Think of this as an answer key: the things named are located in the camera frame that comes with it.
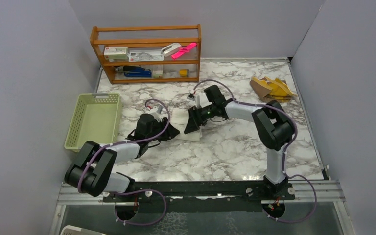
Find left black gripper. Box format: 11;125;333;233
146;117;180;142

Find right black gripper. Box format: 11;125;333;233
184;103;215;134

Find white towel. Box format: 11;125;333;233
170;108;202;142

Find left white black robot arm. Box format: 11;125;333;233
64;114;180;201

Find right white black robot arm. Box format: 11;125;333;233
184;85;296;199

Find brown yellow folded towels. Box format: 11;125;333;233
249;77;297;103

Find yellow small object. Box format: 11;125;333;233
179;69;189;77

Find white small box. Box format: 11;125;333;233
151;64;163;79

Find wooden shelf rack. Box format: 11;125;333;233
90;24;202;85

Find pink plastic tool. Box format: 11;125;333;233
171;43;197;60

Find blue stapler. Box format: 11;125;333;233
114;65;152;78

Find green plastic basket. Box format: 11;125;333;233
64;93;122;152

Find white stapler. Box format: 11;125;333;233
161;43;182;57

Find white flat package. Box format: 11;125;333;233
127;49;164;62

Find white green box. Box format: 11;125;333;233
103;47;128;61

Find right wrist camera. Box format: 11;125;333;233
187;92;201;108

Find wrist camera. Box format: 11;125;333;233
187;92;201;108
148;105;163;122

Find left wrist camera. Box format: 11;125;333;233
148;105;163;122

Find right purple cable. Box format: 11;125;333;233
192;79;318;224

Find purple cable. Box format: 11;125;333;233
77;98;171;227
192;79;318;224

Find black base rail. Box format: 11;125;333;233
103;180;295;213

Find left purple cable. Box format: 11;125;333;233
77;98;171;227

